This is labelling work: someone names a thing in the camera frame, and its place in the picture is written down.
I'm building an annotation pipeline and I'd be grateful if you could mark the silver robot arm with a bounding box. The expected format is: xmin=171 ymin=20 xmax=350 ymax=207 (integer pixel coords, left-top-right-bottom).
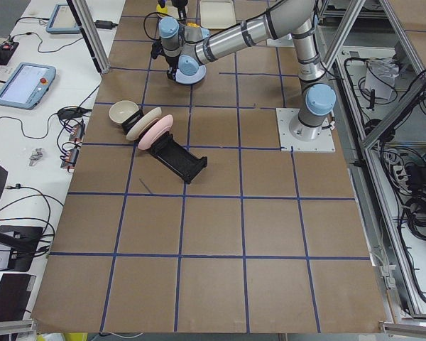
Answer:
xmin=151 ymin=1 xmax=337 ymax=142

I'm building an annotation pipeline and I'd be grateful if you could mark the near teach pendant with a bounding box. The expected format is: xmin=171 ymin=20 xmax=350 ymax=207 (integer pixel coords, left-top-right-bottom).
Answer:
xmin=0 ymin=63 xmax=57 ymax=110

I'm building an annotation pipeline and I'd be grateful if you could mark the cream small bowl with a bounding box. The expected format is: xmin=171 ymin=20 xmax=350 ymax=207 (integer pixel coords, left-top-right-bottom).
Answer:
xmin=109 ymin=100 xmax=139 ymax=124

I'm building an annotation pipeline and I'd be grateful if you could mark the teach pendant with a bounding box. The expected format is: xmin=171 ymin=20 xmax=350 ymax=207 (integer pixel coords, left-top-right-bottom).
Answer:
xmin=45 ymin=4 xmax=80 ymax=34
xmin=0 ymin=63 xmax=57 ymax=110

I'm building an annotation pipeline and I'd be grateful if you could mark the far teach pendant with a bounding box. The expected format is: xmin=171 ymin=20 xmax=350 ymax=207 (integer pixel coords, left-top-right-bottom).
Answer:
xmin=45 ymin=4 xmax=80 ymax=34

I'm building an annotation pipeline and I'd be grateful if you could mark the aluminium frame post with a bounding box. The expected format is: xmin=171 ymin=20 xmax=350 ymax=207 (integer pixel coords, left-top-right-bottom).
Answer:
xmin=67 ymin=0 xmax=110 ymax=75

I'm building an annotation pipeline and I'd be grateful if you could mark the blue plate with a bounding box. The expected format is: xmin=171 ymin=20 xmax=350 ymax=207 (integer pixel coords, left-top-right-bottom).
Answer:
xmin=175 ymin=65 xmax=207 ymax=85

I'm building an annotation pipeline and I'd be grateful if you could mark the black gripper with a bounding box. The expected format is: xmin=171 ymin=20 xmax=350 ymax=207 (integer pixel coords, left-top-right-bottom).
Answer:
xmin=165 ymin=56 xmax=179 ymax=81
xmin=172 ymin=0 xmax=188 ymax=21

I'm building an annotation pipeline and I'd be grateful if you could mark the pink plate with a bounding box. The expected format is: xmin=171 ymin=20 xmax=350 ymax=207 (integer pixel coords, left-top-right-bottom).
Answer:
xmin=138 ymin=114 xmax=173 ymax=151

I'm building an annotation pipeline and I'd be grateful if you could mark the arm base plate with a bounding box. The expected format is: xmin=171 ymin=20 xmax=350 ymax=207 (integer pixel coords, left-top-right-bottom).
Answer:
xmin=276 ymin=108 xmax=336 ymax=153
xmin=266 ymin=34 xmax=295 ymax=48

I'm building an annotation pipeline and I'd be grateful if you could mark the black power adapter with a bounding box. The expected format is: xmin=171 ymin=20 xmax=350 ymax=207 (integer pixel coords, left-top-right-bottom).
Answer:
xmin=94 ymin=20 xmax=118 ymax=30

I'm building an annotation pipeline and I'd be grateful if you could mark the black dish rack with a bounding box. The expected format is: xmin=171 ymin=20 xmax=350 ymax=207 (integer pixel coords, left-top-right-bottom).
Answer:
xmin=120 ymin=109 xmax=207 ymax=184

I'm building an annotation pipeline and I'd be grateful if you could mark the cream white plate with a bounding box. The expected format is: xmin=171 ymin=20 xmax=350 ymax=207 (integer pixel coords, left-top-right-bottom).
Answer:
xmin=126 ymin=107 xmax=162 ymax=141

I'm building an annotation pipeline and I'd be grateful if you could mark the yellow lemon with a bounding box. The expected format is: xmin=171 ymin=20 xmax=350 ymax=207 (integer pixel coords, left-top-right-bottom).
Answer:
xmin=156 ymin=3 xmax=168 ymax=17

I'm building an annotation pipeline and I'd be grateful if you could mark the cream rectangular tray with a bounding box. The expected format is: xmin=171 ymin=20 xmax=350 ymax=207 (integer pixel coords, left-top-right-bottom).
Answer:
xmin=200 ymin=0 xmax=236 ymax=30

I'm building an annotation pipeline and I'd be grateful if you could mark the cream shallow bowl plate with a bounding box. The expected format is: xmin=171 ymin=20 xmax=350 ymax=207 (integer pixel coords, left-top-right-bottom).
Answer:
xmin=155 ymin=0 xmax=179 ymax=19

